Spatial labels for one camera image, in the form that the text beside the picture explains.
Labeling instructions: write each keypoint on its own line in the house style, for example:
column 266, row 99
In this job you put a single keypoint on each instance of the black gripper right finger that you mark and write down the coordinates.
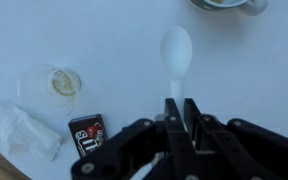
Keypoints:
column 242, row 150

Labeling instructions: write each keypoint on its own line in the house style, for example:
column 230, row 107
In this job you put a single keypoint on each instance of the brown candy box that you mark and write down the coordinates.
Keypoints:
column 88, row 133

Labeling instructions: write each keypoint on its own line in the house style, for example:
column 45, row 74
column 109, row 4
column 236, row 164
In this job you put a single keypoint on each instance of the white plastic spoon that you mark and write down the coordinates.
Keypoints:
column 176, row 55

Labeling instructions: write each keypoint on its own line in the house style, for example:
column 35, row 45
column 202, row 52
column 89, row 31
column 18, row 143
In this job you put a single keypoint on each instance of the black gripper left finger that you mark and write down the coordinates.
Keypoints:
column 128, row 151

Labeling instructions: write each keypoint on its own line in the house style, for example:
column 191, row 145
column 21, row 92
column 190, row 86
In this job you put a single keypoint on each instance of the green and white mug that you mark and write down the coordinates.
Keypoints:
column 248, row 7

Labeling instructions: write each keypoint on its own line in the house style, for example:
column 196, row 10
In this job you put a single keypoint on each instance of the crumpled white tissue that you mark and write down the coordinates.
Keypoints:
column 19, row 132

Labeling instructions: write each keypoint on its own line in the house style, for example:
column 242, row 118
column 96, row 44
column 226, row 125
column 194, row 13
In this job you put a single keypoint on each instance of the clear plastic cup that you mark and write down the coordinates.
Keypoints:
column 46, row 89

